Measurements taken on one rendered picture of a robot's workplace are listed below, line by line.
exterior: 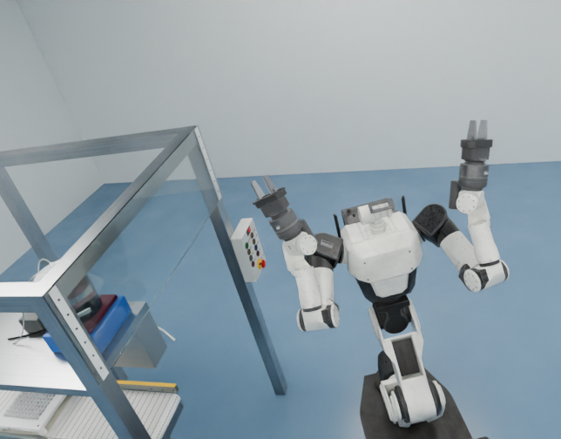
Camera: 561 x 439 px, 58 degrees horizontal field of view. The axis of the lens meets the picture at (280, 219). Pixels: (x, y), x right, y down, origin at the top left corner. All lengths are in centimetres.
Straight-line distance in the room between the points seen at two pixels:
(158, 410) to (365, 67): 332
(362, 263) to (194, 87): 364
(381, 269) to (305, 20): 303
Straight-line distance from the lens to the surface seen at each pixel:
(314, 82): 470
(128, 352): 195
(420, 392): 213
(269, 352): 280
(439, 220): 190
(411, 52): 445
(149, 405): 216
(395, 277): 193
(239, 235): 234
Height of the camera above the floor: 232
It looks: 31 degrees down
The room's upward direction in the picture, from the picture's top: 16 degrees counter-clockwise
